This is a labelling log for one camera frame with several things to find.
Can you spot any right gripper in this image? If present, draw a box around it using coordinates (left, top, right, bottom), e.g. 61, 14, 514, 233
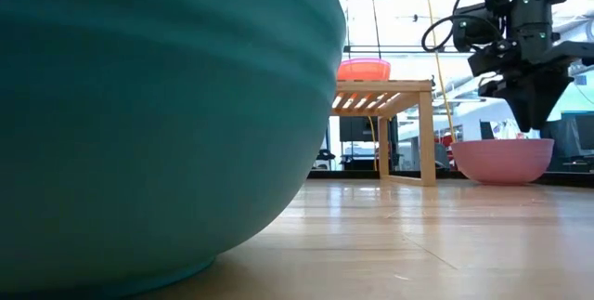
468, 0, 594, 132

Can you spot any large light pink bowl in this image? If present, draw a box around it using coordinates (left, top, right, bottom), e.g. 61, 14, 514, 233
450, 138, 556, 186

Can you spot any yellow translucent bowl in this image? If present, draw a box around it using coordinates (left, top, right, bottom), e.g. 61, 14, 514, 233
340, 63, 390, 82

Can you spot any magenta translucent bowl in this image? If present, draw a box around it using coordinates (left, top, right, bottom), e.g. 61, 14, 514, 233
337, 57, 392, 82

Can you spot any large teal bowl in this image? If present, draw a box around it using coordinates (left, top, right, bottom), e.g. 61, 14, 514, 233
0, 0, 348, 300

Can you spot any wooden slatted shelf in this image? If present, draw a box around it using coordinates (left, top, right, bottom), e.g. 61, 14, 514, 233
330, 79, 437, 188

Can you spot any patterned colourful cloth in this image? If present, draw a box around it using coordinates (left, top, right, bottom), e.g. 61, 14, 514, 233
494, 121, 528, 141

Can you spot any black monitor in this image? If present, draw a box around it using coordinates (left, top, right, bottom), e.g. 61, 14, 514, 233
339, 116, 380, 143

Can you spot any black office chair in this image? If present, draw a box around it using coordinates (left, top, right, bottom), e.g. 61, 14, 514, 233
314, 149, 336, 171

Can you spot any yellow cable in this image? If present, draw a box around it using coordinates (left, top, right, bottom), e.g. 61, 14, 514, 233
421, 0, 457, 146

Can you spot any long ceiling light rail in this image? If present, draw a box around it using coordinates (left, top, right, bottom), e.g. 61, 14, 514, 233
342, 45, 474, 55

